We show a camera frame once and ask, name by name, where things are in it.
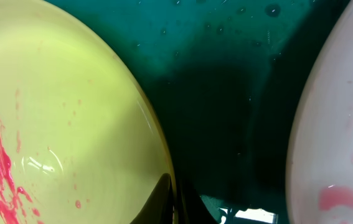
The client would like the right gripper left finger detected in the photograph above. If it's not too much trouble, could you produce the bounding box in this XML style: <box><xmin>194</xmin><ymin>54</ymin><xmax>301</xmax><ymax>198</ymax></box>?
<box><xmin>131</xmin><ymin>173</ymin><xmax>174</xmax><ymax>224</ymax></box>

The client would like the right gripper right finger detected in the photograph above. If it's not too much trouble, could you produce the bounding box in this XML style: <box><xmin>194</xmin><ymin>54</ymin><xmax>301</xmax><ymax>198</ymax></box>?
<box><xmin>177</xmin><ymin>180</ymin><xmax>217</xmax><ymax>224</ymax></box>

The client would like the yellow-green rimmed plate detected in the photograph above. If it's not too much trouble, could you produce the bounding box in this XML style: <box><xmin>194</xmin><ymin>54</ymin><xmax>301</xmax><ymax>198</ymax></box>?
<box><xmin>0</xmin><ymin>1</ymin><xmax>172</xmax><ymax>223</ymax></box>

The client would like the white plate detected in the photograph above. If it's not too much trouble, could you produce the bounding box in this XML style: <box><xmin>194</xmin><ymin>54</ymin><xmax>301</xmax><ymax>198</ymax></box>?
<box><xmin>286</xmin><ymin>0</ymin><xmax>353</xmax><ymax>224</ymax></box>

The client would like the teal plastic tray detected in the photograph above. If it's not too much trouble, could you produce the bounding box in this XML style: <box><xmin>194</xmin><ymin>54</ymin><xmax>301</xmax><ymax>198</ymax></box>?
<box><xmin>50</xmin><ymin>0</ymin><xmax>347</xmax><ymax>223</ymax></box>

